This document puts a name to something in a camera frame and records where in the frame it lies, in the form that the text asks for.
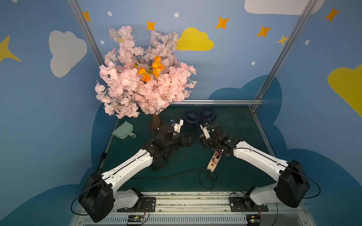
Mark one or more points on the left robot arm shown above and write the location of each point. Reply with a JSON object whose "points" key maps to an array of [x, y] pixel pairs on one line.
{"points": [[98, 194]]}

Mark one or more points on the white red power strip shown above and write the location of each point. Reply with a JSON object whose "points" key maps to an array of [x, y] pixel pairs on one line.
{"points": [[214, 162]]}

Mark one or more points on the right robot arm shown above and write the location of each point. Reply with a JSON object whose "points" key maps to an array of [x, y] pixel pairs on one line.
{"points": [[291, 183]]}

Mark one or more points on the mint green dustpan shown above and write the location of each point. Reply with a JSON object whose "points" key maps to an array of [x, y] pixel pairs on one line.
{"points": [[123, 131]]}

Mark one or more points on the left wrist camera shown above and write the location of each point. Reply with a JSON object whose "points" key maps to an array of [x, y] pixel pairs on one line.
{"points": [[177, 124]]}

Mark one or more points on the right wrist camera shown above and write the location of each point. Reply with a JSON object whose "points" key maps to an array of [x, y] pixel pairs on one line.
{"points": [[205, 131]]}

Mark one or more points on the green circuit board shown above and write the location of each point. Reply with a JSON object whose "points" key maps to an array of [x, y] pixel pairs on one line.
{"points": [[135, 219], [253, 220]]}

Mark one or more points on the left green circuit board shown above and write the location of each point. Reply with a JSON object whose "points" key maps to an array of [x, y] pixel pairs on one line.
{"points": [[135, 219]]}

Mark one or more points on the right green circuit board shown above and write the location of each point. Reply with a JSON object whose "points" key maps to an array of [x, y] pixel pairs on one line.
{"points": [[253, 220]]}

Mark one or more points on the dark blue fan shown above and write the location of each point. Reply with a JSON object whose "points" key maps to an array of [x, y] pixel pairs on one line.
{"points": [[208, 114], [191, 117]]}

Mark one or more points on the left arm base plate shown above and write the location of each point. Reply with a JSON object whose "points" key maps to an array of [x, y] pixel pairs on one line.
{"points": [[143, 203]]}

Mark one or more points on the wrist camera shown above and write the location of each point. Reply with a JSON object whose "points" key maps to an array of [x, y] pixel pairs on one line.
{"points": [[205, 131], [177, 124]]}

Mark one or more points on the dark blue fan left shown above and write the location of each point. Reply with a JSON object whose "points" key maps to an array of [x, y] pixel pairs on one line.
{"points": [[191, 117]]}

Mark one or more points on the aluminium rail frame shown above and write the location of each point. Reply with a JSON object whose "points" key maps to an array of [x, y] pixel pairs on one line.
{"points": [[200, 209]]}

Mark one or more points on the dark blue fan right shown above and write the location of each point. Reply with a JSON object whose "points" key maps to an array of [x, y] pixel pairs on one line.
{"points": [[208, 114]]}

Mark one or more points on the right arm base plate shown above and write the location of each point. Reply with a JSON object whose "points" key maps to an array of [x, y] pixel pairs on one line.
{"points": [[239, 205]]}

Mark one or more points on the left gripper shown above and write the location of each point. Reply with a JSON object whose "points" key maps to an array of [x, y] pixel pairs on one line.
{"points": [[182, 140]]}

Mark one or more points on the pink artificial blossom tree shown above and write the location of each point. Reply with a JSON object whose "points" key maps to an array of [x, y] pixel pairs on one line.
{"points": [[143, 80]]}

